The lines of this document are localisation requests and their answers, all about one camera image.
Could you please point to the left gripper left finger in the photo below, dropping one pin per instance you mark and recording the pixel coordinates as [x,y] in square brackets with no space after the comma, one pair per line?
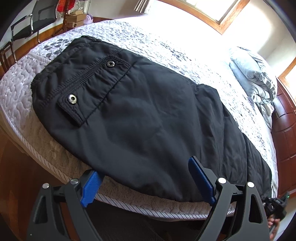
[57,206]

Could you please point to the black pants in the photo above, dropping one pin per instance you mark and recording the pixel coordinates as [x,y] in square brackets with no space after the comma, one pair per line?
[138,122]

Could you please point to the person's right hand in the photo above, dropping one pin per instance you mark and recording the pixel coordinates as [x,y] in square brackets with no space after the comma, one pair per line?
[273,225]

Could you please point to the dark wooden headboard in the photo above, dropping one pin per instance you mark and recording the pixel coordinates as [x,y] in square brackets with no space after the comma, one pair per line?
[283,133]

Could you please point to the folded grey blue duvet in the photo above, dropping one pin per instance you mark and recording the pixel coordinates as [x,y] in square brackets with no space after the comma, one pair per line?
[256,78]

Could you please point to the quilted grey mattress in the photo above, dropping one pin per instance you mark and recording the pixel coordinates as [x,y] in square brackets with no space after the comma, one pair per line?
[200,62]

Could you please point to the stacked cardboard boxes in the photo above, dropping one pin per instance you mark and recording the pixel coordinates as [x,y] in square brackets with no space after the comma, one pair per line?
[75,19]

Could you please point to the red bag on rack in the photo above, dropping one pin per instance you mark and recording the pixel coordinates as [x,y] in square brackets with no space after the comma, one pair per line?
[65,5]

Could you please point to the grey curtain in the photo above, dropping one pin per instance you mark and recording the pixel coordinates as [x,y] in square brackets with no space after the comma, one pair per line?
[141,6]

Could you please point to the wooden window frame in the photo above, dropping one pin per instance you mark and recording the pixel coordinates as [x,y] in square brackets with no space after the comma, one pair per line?
[219,26]

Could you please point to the black metal frame chair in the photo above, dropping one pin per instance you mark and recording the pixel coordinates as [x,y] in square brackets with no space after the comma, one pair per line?
[43,14]

